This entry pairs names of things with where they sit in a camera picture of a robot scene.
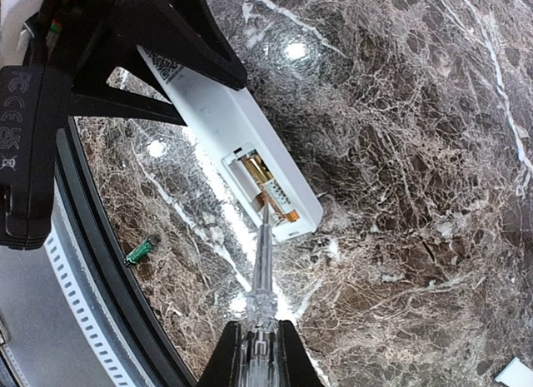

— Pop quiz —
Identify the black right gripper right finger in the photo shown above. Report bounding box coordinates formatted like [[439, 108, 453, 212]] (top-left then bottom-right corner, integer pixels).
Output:
[[277, 320, 323, 387]]

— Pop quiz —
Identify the white left cable duct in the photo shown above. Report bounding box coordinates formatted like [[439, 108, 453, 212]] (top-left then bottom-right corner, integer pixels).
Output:
[[44, 196, 145, 386]]

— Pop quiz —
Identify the white remote control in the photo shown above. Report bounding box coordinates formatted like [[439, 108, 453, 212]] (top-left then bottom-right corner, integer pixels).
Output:
[[138, 48, 323, 242]]

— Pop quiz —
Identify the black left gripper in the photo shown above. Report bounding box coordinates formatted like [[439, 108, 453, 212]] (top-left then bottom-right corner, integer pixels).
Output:
[[24, 0, 247, 126]]

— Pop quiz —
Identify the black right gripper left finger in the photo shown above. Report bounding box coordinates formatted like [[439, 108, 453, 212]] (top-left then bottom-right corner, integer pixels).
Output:
[[197, 321, 242, 387]]

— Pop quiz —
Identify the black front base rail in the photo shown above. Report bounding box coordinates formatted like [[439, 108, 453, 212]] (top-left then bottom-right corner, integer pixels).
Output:
[[55, 118, 196, 386]]

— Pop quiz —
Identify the green AAA battery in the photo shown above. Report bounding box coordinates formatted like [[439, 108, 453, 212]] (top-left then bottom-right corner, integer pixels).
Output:
[[122, 234, 161, 268]]

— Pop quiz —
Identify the white battery cover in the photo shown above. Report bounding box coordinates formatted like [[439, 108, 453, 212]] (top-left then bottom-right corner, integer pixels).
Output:
[[495, 357, 533, 387]]

